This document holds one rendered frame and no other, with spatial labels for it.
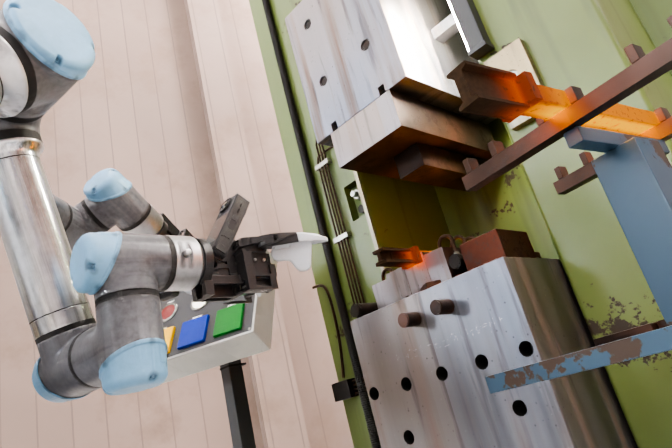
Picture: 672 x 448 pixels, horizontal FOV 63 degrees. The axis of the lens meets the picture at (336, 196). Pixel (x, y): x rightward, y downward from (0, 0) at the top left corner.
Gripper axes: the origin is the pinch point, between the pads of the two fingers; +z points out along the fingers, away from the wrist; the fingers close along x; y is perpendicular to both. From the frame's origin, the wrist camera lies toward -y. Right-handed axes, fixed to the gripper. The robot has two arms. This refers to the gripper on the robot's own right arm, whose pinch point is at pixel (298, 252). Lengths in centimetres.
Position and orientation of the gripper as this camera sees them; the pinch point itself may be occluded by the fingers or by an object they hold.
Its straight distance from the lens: 92.2
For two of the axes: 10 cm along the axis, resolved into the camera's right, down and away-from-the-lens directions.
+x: 6.6, -4.3, -6.2
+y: 2.4, 9.0, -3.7
